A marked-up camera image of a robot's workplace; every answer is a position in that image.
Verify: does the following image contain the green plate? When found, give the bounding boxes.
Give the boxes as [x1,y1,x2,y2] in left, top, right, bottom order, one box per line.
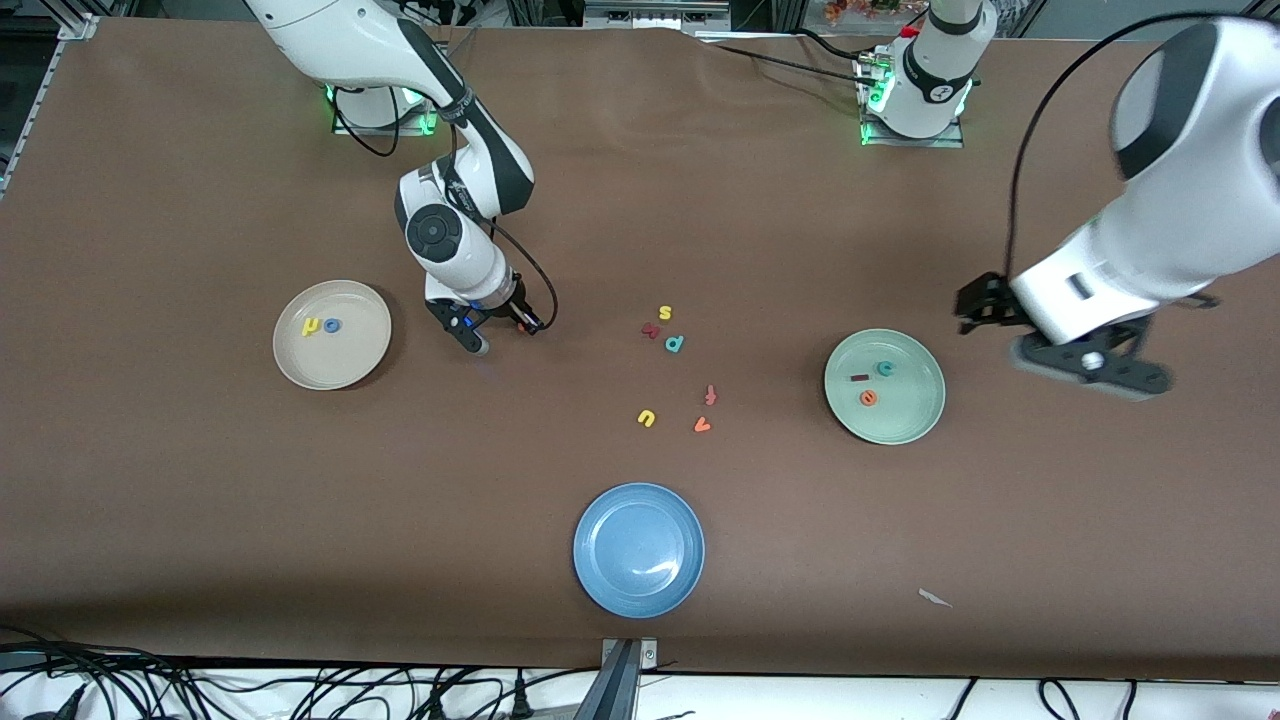
[824,329,947,446]

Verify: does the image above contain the beige brown plate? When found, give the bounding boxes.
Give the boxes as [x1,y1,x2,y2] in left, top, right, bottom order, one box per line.
[272,280,393,391]

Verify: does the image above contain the brown table cover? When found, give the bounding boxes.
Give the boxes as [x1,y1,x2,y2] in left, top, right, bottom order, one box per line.
[0,17,1280,683]

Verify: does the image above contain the blue plate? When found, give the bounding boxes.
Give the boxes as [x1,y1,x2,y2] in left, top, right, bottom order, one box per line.
[573,483,706,619]

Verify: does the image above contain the orange leaf decoration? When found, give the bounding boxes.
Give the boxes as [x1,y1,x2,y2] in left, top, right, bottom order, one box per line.
[825,0,926,26]

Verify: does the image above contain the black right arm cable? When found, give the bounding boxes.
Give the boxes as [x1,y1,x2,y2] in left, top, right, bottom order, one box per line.
[330,85,559,333]

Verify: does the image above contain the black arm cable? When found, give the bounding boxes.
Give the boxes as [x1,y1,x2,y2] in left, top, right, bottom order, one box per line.
[1003,12,1261,281]
[330,85,559,333]

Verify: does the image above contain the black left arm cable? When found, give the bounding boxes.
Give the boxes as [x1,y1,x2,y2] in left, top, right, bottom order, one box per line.
[1003,12,1261,281]

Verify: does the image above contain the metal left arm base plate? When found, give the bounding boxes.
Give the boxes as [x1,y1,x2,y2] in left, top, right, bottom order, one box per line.
[858,52,967,149]

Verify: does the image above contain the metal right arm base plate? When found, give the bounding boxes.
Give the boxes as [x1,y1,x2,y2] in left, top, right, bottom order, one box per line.
[333,85,443,137]

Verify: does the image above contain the black table cable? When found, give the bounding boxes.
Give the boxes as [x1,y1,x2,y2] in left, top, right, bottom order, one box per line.
[790,28,881,66]
[700,40,871,89]

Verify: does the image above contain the grey metal frame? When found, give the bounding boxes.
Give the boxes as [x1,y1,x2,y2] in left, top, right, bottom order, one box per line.
[585,0,731,31]

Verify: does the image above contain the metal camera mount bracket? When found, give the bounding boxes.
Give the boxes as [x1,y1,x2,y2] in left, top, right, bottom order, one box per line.
[573,637,661,720]

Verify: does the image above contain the aluminium frame profile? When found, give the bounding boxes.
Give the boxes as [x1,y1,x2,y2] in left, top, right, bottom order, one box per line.
[55,0,101,43]

